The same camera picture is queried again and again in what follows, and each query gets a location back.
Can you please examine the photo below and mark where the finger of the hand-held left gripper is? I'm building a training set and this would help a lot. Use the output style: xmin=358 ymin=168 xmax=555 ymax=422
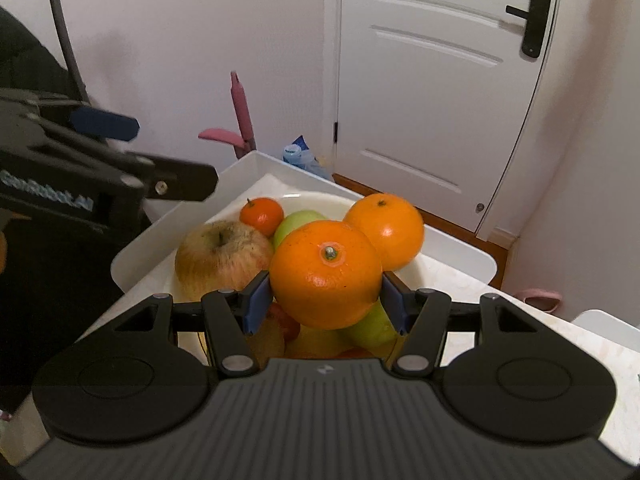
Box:
xmin=125 ymin=152 xmax=219 ymax=202
xmin=69 ymin=106 xmax=141 ymax=142

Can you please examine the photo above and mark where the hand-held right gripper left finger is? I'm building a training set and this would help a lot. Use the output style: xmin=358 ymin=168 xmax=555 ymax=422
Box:
xmin=114 ymin=270 xmax=273 ymax=377

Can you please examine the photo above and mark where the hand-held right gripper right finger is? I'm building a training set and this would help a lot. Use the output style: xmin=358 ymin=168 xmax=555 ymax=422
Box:
xmin=381 ymin=270 xmax=541 ymax=377

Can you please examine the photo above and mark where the red tomato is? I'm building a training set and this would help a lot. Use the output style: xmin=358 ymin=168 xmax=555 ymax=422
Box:
xmin=267 ymin=302 xmax=302 ymax=341

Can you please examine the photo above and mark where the large yellow-red apple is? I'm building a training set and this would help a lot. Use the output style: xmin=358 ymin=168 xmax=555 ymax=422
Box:
xmin=174 ymin=219 xmax=276 ymax=301

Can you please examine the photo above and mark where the large orange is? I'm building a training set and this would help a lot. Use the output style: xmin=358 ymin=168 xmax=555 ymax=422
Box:
xmin=342 ymin=193 xmax=426 ymax=272
xmin=269 ymin=220 xmax=384 ymax=331

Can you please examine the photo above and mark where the small tangerine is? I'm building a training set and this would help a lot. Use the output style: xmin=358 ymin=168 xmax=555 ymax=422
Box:
xmin=239 ymin=197 xmax=285 ymax=239

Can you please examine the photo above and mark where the white oval dish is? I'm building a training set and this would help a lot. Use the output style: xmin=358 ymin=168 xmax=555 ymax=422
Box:
xmin=165 ymin=191 xmax=427 ymax=361

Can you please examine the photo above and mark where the green apple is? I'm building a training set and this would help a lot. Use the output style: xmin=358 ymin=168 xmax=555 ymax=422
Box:
xmin=273 ymin=210 xmax=328 ymax=252
xmin=344 ymin=299 xmax=401 ymax=350

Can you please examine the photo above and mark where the white plastic chair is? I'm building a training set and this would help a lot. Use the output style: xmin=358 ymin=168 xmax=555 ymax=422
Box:
xmin=111 ymin=150 xmax=497 ymax=291
xmin=570 ymin=309 xmax=640 ymax=356

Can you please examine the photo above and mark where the blue white plastic bag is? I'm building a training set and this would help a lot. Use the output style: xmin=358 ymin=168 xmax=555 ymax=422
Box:
xmin=282 ymin=135 xmax=333 ymax=181

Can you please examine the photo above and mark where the pink slipper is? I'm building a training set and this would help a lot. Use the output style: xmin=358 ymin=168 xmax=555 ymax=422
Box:
xmin=515 ymin=287 xmax=563 ymax=315

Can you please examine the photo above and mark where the floral white tablecloth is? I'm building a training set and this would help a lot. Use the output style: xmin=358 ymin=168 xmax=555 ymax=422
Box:
xmin=77 ymin=252 xmax=640 ymax=466

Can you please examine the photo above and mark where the white panel door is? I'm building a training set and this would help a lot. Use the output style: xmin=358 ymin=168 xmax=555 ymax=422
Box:
xmin=334 ymin=0 xmax=563 ymax=241

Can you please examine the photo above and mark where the pink handled tool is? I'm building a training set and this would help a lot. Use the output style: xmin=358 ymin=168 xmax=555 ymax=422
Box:
xmin=198 ymin=71 xmax=258 ymax=158

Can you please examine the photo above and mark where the grey cable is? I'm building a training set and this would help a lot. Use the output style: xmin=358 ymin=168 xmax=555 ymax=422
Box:
xmin=44 ymin=0 xmax=91 ymax=103

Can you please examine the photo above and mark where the black door handle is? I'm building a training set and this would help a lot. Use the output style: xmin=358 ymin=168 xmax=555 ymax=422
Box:
xmin=506 ymin=0 xmax=553 ymax=58

